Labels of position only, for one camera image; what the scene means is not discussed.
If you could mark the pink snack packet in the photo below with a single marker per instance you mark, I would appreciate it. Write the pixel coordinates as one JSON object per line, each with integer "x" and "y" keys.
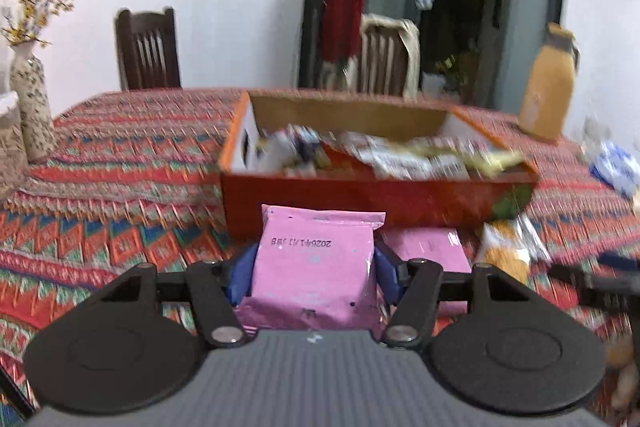
{"x": 430, "y": 249}
{"x": 310, "y": 272}

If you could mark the person's right hand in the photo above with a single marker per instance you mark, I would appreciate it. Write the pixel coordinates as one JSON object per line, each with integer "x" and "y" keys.
{"x": 627, "y": 352}

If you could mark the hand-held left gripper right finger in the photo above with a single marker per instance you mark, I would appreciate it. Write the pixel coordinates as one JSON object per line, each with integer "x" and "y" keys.
{"x": 386, "y": 277}

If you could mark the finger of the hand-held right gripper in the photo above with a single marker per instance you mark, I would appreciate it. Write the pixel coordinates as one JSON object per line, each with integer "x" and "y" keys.
{"x": 622, "y": 263}
{"x": 610, "y": 292}

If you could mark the golden cracker packet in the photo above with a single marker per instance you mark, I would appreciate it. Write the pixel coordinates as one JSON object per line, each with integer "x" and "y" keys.
{"x": 505, "y": 252}

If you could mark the pile of assorted snack packets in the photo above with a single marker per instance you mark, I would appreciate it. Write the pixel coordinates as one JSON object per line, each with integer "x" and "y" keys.
{"x": 400, "y": 162}

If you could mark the wooden chair with draped bag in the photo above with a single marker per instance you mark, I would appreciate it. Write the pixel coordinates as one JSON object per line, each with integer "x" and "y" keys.
{"x": 382, "y": 62}

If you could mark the dark wooden chair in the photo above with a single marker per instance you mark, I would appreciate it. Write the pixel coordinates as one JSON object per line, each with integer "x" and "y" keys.
{"x": 147, "y": 52}

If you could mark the clear drinking glass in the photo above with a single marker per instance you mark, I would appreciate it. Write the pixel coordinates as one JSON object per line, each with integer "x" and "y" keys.
{"x": 591, "y": 134}

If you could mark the green potted plant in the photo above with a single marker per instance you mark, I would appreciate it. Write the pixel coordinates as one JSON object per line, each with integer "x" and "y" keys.
{"x": 455, "y": 69}

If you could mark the white plant pot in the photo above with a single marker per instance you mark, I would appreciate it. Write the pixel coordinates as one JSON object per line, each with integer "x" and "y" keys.
{"x": 434, "y": 84}

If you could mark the yellow thermos jug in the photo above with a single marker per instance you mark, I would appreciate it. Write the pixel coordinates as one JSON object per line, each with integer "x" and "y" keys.
{"x": 547, "y": 97}

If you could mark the blue white tissue pack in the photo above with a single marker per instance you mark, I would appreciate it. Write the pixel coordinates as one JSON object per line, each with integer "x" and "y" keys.
{"x": 617, "y": 167}

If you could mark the red cardboard box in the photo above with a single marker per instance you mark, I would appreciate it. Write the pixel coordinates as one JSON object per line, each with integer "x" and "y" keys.
{"x": 350, "y": 202}

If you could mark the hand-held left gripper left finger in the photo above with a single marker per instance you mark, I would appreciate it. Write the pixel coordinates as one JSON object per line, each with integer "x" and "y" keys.
{"x": 240, "y": 279}

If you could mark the red patterned tablecloth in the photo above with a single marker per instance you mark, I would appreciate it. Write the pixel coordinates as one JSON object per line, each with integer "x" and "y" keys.
{"x": 125, "y": 167}

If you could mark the floral ceramic vase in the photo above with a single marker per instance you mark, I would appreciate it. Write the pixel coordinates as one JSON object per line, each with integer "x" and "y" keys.
{"x": 32, "y": 112}

